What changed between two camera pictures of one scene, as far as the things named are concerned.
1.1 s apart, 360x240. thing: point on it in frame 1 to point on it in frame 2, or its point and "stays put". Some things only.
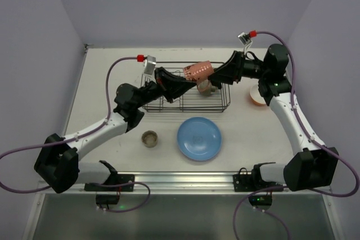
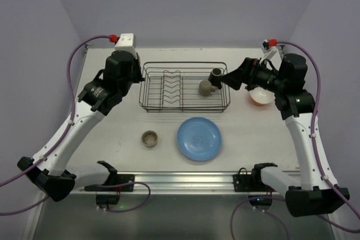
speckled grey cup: [149, 139] stays put
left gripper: [162, 84] to [138, 70]
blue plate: [199, 138] stays put
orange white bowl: [256, 95] stays put
